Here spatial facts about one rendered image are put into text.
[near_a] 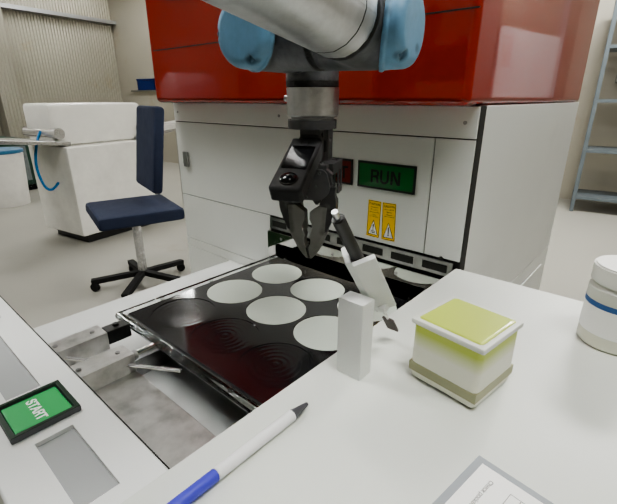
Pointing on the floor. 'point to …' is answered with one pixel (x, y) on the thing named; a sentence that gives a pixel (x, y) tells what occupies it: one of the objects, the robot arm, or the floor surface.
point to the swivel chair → (136, 214)
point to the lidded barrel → (2, 176)
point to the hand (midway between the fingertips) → (308, 251)
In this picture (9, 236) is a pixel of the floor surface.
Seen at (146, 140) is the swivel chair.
